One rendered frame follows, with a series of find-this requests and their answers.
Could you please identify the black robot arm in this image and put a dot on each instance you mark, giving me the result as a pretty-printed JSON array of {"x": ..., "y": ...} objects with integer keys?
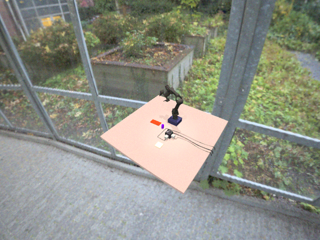
[{"x": 175, "y": 111}]

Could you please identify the orange flat rectangular pad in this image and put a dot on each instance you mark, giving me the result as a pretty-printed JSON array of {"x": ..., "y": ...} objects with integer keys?
[{"x": 155, "y": 122}]

